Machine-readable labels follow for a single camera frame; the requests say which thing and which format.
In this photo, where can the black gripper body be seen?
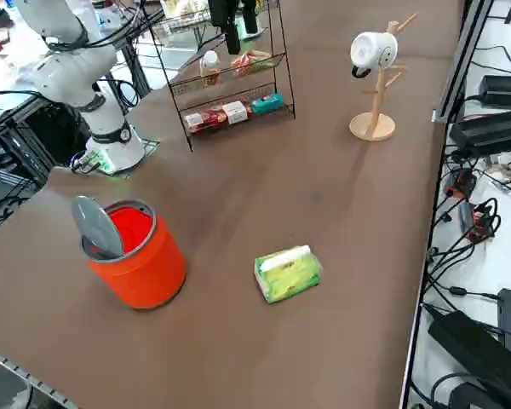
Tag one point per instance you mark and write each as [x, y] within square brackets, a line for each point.
[223, 8]

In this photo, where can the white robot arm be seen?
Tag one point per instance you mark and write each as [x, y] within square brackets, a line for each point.
[106, 123]

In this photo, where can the grey swing bin lid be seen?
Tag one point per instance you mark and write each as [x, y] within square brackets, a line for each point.
[95, 226]

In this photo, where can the green tissue pack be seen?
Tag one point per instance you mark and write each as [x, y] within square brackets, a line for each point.
[291, 281]

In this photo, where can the orange round bin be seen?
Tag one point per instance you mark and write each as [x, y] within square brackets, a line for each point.
[140, 272]

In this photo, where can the wrapped sandwich packet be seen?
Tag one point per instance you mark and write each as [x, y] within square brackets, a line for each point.
[251, 61]

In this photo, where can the large yellow snack packet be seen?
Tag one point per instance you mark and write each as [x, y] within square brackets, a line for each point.
[183, 10]

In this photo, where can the orange drink bottle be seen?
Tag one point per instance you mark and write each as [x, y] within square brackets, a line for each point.
[210, 72]

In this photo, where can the teal snack box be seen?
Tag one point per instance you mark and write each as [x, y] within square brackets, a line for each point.
[267, 103]

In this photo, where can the white red snack box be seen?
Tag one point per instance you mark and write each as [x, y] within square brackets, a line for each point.
[236, 113]

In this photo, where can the red biscuit box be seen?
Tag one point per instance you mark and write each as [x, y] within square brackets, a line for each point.
[204, 119]

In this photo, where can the white mug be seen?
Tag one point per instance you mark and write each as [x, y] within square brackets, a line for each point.
[372, 51]

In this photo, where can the wooden mug tree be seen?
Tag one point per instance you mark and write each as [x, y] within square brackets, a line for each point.
[372, 125]

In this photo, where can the black power adapter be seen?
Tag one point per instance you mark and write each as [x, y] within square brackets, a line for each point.
[464, 341]
[506, 89]
[489, 132]

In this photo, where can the red black power device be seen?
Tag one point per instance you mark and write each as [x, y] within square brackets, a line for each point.
[462, 181]
[479, 221]

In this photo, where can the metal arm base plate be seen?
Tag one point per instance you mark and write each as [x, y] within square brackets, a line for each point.
[151, 147]

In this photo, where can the aluminium frame post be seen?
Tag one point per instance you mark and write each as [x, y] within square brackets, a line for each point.
[460, 64]

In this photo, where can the aluminium table rail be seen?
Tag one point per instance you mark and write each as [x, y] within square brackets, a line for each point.
[25, 377]

